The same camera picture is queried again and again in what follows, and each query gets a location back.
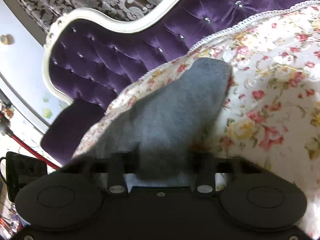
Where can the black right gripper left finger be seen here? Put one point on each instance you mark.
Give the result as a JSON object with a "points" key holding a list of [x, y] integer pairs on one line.
{"points": [[116, 184]]}

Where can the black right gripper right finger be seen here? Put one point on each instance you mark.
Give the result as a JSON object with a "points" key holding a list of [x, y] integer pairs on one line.
{"points": [[204, 167]]}

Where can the grey argyle knit sweater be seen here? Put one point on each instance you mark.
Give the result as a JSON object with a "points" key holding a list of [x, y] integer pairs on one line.
{"points": [[163, 126]]}

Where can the floral bedspread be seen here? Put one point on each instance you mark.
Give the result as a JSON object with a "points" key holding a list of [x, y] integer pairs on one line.
{"points": [[271, 113]]}

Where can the red vacuum stick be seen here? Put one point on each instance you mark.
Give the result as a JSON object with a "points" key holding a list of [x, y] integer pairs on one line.
{"points": [[5, 129]]}

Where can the purple tufted headboard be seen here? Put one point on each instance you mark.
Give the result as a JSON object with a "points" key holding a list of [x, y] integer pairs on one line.
{"points": [[89, 58]]}

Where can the black box with cable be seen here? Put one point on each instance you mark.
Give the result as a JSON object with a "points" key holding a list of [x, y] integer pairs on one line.
{"points": [[21, 170]]}

